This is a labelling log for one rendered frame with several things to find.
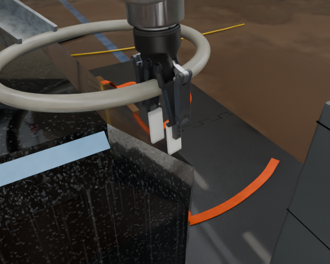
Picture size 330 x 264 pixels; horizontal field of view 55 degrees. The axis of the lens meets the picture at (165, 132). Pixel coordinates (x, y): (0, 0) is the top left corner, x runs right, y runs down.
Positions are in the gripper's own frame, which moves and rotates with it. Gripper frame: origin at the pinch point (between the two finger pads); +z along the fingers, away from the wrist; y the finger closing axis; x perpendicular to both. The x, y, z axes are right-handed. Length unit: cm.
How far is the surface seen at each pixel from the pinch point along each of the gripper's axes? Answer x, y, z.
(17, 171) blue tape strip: 24.8, 12.8, 2.6
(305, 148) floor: -125, 28, 85
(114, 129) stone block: 4.5, 11.7, 2.7
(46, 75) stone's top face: 6.0, 41.3, -1.7
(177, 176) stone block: -9.1, 7.8, 21.8
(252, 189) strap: -73, 27, 82
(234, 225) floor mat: -49, 18, 83
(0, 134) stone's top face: 24.0, 22.1, -0.5
